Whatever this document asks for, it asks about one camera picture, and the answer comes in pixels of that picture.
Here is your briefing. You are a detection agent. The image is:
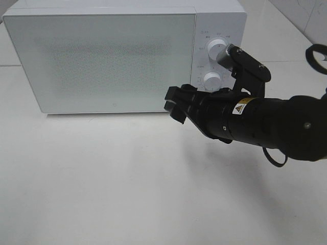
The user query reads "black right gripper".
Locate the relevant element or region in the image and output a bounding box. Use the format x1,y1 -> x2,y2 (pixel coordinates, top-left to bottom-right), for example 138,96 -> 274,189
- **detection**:
164,44 -> 271,143

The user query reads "white timer knob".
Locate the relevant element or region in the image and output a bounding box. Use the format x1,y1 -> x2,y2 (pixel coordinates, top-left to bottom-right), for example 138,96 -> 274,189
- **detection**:
203,72 -> 222,91

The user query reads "white microwave door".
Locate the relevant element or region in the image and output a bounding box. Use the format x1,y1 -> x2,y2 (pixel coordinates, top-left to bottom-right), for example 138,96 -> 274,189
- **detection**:
4,14 -> 195,114

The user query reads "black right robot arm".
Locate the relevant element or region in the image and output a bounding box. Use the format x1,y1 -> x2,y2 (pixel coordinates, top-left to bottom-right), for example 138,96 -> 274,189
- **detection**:
164,44 -> 326,161

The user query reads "upper white power knob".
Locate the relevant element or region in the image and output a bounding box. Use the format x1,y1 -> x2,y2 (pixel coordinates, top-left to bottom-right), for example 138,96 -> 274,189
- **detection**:
207,37 -> 228,61

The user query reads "white microwave oven body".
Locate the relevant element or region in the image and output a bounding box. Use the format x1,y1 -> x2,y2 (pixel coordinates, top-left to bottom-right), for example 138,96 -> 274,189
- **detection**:
5,0 -> 248,116

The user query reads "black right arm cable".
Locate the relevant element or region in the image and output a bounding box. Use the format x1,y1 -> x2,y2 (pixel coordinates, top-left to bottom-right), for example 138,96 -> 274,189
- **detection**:
261,146 -> 288,168

